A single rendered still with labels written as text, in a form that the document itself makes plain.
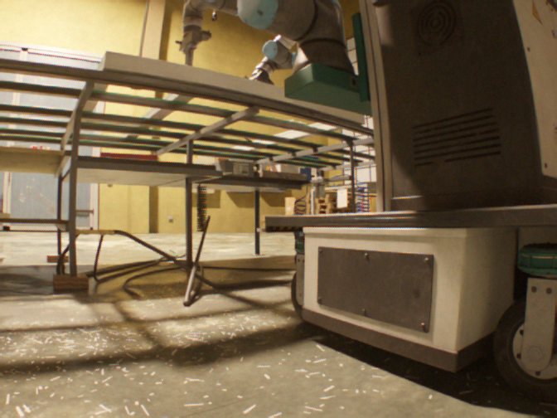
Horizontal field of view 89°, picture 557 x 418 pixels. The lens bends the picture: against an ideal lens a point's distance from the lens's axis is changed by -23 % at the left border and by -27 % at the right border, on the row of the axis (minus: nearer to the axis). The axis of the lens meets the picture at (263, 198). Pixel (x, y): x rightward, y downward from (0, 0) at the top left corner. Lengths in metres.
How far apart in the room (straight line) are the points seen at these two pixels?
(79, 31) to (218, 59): 3.77
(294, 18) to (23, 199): 7.17
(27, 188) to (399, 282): 7.46
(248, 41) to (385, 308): 10.24
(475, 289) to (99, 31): 8.84
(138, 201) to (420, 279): 7.33
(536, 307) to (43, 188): 7.69
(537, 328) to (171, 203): 8.16
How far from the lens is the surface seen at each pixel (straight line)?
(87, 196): 7.85
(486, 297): 0.68
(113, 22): 9.19
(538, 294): 0.61
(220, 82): 1.56
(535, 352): 0.63
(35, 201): 7.76
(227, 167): 2.35
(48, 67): 1.38
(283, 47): 1.79
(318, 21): 1.06
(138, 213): 7.74
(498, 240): 0.70
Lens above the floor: 0.31
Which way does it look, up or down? 3 degrees up
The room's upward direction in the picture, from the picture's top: straight up
